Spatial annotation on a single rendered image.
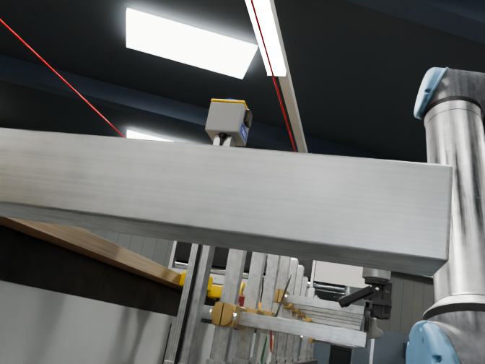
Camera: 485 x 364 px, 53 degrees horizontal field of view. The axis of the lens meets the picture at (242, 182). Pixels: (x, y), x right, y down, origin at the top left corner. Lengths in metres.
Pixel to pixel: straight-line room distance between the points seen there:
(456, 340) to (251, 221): 0.65
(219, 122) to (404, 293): 9.33
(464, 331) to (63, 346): 0.66
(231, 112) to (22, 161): 0.78
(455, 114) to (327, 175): 0.92
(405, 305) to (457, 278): 9.30
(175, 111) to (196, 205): 5.91
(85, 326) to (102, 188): 0.83
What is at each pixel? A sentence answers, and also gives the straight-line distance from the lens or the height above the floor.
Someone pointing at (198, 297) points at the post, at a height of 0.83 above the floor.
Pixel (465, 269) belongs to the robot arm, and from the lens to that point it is 0.86.
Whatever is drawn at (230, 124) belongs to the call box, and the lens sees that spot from 0.95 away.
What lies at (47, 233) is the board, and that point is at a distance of 0.74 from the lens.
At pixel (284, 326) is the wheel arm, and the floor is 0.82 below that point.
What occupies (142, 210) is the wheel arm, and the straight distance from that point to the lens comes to 0.17.
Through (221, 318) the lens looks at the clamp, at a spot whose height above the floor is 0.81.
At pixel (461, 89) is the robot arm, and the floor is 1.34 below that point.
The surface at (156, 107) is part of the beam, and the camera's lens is 6.07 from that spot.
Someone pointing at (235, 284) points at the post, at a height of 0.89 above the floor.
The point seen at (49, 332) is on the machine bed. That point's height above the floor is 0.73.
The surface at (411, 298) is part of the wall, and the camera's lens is 10.22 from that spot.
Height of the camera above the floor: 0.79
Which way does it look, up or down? 17 degrees up
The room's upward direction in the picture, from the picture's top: 11 degrees clockwise
